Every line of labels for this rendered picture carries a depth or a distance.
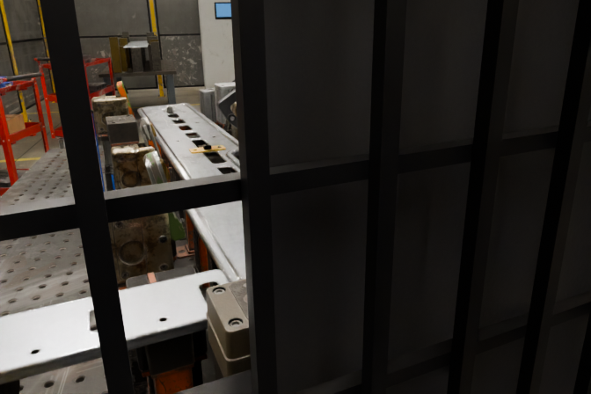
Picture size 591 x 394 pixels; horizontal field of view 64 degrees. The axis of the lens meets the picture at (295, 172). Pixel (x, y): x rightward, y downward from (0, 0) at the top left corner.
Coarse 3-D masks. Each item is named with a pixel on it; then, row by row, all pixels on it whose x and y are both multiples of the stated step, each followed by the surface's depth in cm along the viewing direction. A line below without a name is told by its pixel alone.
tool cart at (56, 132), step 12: (36, 60) 457; (48, 60) 456; (84, 60) 497; (96, 60) 534; (108, 60) 532; (96, 84) 524; (48, 96) 474; (96, 96) 496; (48, 108) 478; (48, 120) 482; (60, 132) 487; (96, 132) 494; (60, 144) 488; (96, 144) 499
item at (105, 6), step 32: (96, 0) 775; (128, 0) 786; (160, 0) 796; (192, 0) 807; (96, 32) 788; (160, 32) 811; (192, 32) 822; (96, 64) 804; (192, 64) 839; (160, 96) 838
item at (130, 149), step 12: (132, 144) 103; (144, 144) 104; (120, 156) 98; (132, 156) 99; (120, 168) 99; (132, 168) 100; (144, 168) 101; (120, 180) 100; (132, 180) 101; (144, 180) 102
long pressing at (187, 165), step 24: (168, 120) 148; (192, 120) 147; (168, 144) 120; (192, 144) 119; (216, 144) 119; (192, 168) 100; (216, 168) 100; (192, 216) 77; (216, 216) 76; (240, 216) 75; (216, 240) 68; (240, 240) 67; (216, 264) 62; (240, 264) 61
